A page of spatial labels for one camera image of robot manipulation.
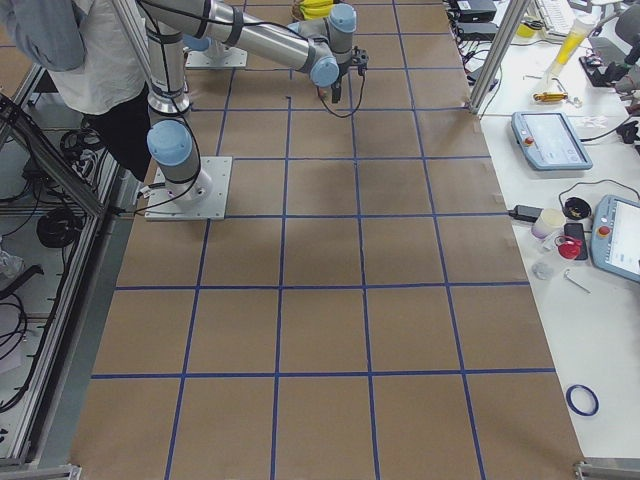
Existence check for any person in white shirt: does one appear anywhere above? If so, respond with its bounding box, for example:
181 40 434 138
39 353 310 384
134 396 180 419
1 1 151 182

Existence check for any yellow gold tool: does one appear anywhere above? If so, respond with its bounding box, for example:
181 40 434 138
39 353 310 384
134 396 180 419
532 92 568 103

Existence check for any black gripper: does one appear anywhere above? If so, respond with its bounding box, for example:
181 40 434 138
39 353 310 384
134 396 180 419
331 62 350 103

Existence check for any aluminium frame post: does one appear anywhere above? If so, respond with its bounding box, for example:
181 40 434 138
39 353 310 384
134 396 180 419
468 0 530 114

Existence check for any blue tape roll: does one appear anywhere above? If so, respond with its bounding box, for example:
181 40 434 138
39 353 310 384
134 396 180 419
565 384 600 417

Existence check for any yellow bottle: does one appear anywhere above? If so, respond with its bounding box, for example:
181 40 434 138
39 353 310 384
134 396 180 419
543 17 596 81

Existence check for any blue teach pendant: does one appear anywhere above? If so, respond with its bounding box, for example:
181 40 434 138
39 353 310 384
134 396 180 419
590 195 639 283
510 111 593 171

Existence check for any red round object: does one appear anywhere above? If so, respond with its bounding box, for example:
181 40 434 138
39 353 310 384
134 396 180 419
557 238 582 260

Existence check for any yellow banana bunch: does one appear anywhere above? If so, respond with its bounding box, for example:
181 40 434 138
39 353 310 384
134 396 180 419
294 0 341 20

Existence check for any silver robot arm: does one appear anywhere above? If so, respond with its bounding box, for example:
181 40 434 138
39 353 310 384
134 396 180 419
138 1 367 201

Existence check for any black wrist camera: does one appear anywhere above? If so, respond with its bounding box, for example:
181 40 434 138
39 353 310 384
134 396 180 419
350 46 369 77

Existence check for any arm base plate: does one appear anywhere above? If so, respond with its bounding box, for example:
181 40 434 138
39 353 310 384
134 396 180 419
186 46 248 70
143 156 233 221

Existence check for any silver hex key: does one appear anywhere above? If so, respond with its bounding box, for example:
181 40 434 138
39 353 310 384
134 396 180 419
563 269 591 294

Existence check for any far blue teach pendant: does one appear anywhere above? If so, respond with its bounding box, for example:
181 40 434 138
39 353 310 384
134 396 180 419
510 111 593 171

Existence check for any black power adapter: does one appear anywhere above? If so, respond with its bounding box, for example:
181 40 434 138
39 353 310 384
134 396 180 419
508 205 542 223

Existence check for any white cup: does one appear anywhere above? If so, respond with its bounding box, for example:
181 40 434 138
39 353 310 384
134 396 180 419
531 208 566 239

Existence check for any near blue teach pendant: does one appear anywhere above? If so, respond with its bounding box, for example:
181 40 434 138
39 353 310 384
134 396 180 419
590 195 639 283

